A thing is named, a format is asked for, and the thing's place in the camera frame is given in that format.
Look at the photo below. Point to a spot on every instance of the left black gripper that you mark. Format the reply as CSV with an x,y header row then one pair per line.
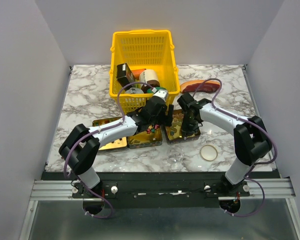
x,y
166,121

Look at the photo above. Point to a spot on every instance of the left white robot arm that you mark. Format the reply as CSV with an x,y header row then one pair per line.
x,y
80,148

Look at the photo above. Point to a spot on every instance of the aluminium rail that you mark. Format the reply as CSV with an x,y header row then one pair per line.
x,y
62,190

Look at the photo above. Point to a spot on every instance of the toy meat slice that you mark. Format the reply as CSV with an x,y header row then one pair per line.
x,y
210,86

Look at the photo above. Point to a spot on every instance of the orange carrot toy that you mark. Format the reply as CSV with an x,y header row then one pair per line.
x,y
137,72

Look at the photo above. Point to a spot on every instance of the white brown jar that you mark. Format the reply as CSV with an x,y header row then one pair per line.
x,y
150,77

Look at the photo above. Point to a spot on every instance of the gold jar lid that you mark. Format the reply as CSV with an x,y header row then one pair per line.
x,y
208,152

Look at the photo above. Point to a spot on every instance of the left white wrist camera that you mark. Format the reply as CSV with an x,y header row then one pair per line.
x,y
163,94

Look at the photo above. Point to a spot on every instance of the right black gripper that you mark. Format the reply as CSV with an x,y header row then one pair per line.
x,y
187,129

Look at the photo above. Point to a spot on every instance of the black box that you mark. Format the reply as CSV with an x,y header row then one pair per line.
x,y
124,75

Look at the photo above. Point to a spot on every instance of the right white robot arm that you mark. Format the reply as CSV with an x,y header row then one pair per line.
x,y
251,140

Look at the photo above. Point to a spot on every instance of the black base frame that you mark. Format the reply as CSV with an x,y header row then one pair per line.
x,y
137,190

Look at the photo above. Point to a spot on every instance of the clear plastic jar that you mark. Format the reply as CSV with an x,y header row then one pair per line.
x,y
175,157

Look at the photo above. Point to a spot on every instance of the yellow plastic basket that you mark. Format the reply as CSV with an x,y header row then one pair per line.
x,y
143,49

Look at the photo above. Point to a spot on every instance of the gold candy tin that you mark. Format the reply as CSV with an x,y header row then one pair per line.
x,y
119,144
145,139
173,133

